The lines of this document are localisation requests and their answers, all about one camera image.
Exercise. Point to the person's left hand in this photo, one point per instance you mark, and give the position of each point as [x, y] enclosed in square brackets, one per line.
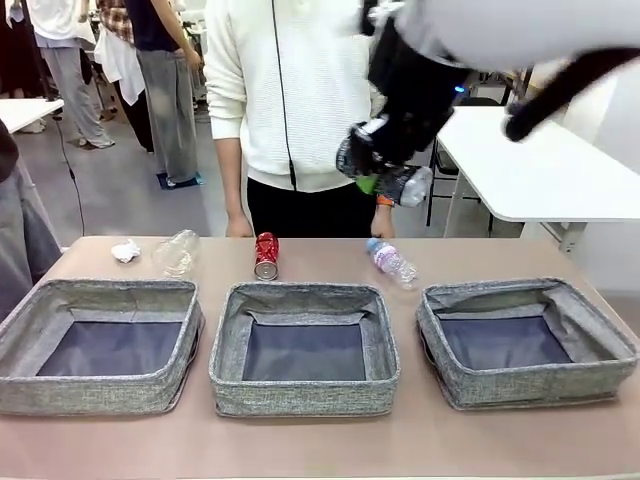
[383, 231]

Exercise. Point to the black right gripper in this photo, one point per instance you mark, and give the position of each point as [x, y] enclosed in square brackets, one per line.
[415, 100]

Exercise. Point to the person's right forearm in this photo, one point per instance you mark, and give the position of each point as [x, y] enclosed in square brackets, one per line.
[231, 180]

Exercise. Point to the crushed red soda can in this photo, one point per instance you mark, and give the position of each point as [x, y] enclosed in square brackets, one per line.
[266, 252]

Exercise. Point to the grey fabric basket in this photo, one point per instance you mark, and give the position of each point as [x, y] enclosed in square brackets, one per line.
[525, 387]
[300, 397]
[75, 395]

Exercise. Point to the black trousers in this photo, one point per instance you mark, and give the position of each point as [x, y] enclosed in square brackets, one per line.
[310, 210]

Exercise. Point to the clear plastic cup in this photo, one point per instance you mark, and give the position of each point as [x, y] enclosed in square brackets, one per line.
[175, 255]

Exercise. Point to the white knit sweater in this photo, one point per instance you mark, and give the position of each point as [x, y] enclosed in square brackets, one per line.
[310, 100]

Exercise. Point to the blue floor mat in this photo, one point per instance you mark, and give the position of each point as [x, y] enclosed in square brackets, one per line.
[192, 179]

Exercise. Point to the large white table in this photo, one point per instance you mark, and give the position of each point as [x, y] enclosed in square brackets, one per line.
[525, 165]

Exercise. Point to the bystander in plaid shirt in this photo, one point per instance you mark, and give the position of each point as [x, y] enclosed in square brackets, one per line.
[117, 60]

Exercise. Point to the person's right hand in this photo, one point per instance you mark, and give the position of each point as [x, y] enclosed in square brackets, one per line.
[239, 229]

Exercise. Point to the plastic bottle with blue cap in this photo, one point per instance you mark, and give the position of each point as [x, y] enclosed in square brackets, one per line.
[390, 260]

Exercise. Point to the crushed black soda can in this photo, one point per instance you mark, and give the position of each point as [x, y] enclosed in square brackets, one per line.
[407, 187]

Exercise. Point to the orange wristwatch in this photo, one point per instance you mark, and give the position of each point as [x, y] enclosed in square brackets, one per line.
[384, 201]

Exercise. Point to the white paper ball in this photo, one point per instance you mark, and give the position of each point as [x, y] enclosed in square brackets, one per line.
[125, 251]

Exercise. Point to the black folding chair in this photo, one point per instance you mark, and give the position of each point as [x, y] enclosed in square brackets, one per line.
[445, 167]

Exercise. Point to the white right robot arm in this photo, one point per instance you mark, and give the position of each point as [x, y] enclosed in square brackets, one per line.
[500, 30]

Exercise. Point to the bystander in wide grey trousers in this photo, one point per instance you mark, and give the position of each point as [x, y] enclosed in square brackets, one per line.
[170, 100]

